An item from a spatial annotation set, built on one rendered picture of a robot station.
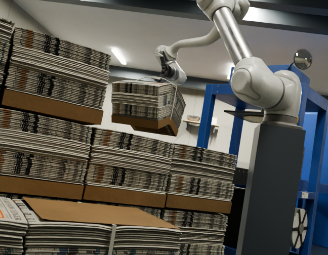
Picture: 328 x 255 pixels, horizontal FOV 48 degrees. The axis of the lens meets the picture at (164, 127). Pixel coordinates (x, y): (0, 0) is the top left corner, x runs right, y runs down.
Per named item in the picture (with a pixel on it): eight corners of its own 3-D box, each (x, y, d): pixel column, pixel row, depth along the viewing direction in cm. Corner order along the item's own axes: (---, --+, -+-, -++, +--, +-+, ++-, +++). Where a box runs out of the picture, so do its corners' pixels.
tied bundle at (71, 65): (101, 127, 111) (115, 54, 113) (-2, 106, 97) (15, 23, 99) (70, 126, 144) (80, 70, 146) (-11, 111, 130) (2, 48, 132)
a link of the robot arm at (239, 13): (228, 19, 219) (212, 11, 211) (250, -4, 208) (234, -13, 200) (235, 34, 212) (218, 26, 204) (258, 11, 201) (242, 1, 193)
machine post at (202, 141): (186, 249, 332) (213, 83, 346) (179, 246, 338) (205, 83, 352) (192, 248, 339) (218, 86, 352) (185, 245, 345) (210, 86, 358)
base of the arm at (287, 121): (291, 134, 185) (293, 123, 186) (303, 130, 163) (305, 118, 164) (255, 128, 187) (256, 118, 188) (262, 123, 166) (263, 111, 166)
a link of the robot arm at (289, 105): (305, 120, 172) (311, 75, 174) (282, 112, 161) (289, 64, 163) (276, 120, 185) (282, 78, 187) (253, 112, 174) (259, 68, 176)
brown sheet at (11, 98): (101, 125, 112) (104, 111, 112) (0, 104, 98) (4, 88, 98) (69, 124, 145) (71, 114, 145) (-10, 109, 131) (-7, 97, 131)
